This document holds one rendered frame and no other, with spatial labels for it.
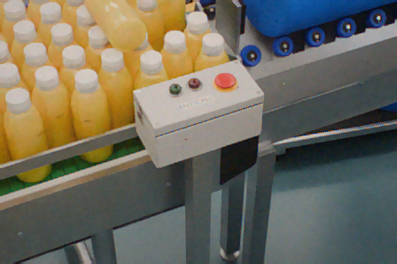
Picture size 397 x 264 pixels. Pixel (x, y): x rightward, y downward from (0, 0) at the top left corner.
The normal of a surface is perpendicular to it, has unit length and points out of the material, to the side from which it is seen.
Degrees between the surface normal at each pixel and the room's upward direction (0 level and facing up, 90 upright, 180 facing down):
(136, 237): 0
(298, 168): 0
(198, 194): 90
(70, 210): 90
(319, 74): 71
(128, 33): 90
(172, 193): 90
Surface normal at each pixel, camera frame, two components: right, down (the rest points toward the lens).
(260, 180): 0.41, 0.66
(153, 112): 0.00, -0.70
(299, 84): 0.39, 0.39
